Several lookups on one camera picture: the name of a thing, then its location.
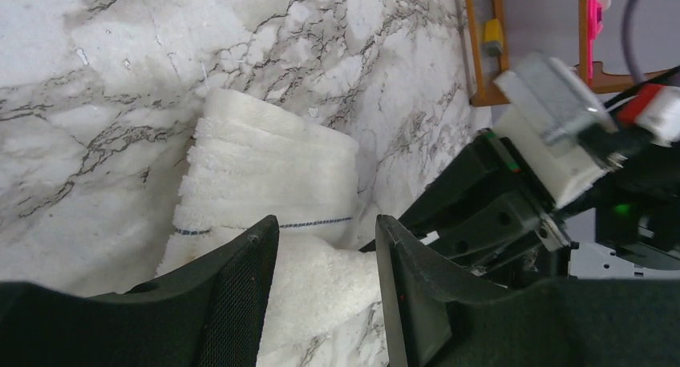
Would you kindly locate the pink plastic item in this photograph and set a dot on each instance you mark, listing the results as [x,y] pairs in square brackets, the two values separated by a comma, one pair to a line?
[594,25]

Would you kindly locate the cream white towel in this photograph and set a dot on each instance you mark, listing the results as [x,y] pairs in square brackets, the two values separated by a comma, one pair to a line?
[252,159]

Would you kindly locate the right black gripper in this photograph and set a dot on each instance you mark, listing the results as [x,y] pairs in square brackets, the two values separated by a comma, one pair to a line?
[495,219]

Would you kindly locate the orange wooden rack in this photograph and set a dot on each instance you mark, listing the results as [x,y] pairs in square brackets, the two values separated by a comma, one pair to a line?
[558,29]

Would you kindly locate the small yellow object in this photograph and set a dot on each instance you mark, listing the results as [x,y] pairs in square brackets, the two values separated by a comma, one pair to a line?
[493,40]

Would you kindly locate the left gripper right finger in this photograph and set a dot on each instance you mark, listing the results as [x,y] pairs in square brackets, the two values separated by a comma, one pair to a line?
[437,314]

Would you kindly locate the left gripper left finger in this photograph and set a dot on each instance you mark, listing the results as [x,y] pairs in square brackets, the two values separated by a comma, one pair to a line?
[209,312]

